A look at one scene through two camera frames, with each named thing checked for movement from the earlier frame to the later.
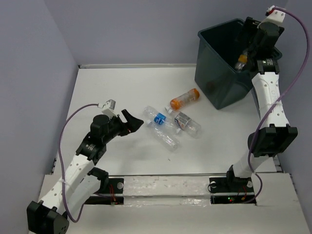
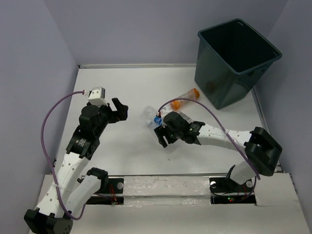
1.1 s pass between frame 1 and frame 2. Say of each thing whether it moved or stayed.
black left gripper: moved
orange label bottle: stayed
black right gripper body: moved
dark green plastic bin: stayed
